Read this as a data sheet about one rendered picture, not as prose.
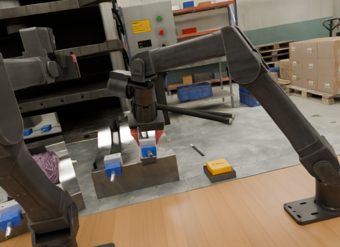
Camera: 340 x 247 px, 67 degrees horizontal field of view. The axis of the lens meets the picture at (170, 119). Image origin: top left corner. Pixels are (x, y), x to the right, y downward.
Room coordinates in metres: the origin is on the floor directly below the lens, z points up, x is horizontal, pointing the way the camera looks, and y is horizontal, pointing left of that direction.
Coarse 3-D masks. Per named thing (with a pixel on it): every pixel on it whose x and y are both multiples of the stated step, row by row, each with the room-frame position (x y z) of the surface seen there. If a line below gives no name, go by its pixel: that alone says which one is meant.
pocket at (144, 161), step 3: (141, 159) 0.77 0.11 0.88; (144, 159) 0.77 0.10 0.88; (147, 159) 0.77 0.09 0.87; (150, 159) 0.77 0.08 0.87; (153, 159) 0.77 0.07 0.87; (156, 159) 0.77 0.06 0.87; (144, 162) 0.77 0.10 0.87; (147, 162) 0.77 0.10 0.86; (150, 162) 0.76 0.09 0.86; (153, 162) 0.76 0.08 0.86; (156, 162) 0.73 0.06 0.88; (144, 165) 0.73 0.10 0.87
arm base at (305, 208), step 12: (324, 192) 0.48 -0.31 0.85; (336, 192) 0.47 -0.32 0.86; (288, 204) 0.52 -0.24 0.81; (300, 204) 0.51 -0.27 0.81; (312, 204) 0.50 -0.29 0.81; (324, 204) 0.48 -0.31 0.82; (336, 204) 0.47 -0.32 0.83; (300, 216) 0.47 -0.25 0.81; (312, 216) 0.47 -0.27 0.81; (324, 216) 0.46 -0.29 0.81; (336, 216) 0.46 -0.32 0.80
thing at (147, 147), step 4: (140, 140) 0.75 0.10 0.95; (144, 140) 0.74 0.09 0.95; (148, 140) 0.73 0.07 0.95; (152, 140) 0.73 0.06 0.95; (140, 144) 0.73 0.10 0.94; (144, 144) 0.73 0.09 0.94; (148, 144) 0.73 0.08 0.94; (152, 144) 0.73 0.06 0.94; (140, 148) 0.73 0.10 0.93; (144, 148) 0.69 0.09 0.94; (148, 148) 0.69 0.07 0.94; (152, 148) 0.69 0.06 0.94; (140, 152) 0.72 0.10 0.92; (144, 152) 0.69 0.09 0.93; (148, 152) 0.66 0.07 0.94; (152, 152) 0.69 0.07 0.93; (156, 152) 0.69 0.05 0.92; (144, 156) 0.68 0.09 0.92; (148, 156) 0.63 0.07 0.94; (152, 156) 0.64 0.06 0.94; (156, 156) 0.73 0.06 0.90
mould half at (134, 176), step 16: (128, 128) 1.00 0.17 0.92; (128, 144) 0.91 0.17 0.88; (160, 144) 0.85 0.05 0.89; (96, 160) 0.80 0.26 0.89; (128, 160) 0.75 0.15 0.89; (160, 160) 0.73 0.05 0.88; (176, 160) 0.73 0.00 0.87; (96, 176) 0.70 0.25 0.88; (128, 176) 0.71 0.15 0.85; (144, 176) 0.72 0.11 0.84; (160, 176) 0.73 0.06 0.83; (176, 176) 0.73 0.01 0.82; (96, 192) 0.70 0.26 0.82; (112, 192) 0.71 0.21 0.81
